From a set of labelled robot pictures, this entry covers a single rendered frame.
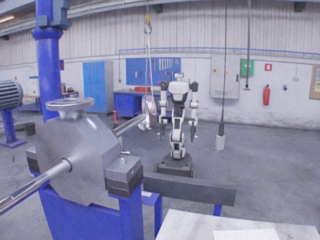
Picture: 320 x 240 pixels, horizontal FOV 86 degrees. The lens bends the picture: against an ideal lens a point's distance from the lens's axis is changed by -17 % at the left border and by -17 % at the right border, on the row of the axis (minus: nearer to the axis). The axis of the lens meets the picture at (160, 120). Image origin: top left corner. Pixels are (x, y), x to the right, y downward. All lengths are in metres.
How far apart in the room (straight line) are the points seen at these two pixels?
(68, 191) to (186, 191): 0.73
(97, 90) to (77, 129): 5.83
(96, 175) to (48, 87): 2.16
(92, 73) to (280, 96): 5.76
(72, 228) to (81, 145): 0.69
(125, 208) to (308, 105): 5.93
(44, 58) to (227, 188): 2.68
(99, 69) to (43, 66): 3.84
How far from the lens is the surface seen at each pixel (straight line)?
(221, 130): 1.70
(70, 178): 1.18
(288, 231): 1.12
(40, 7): 3.18
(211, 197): 1.37
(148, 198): 1.31
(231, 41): 6.04
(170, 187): 1.38
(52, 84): 3.04
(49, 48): 3.04
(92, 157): 1.01
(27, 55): 10.33
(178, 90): 2.79
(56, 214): 1.54
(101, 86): 6.70
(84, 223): 1.39
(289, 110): 6.33
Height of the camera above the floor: 1.58
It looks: 15 degrees down
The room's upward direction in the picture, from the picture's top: straight up
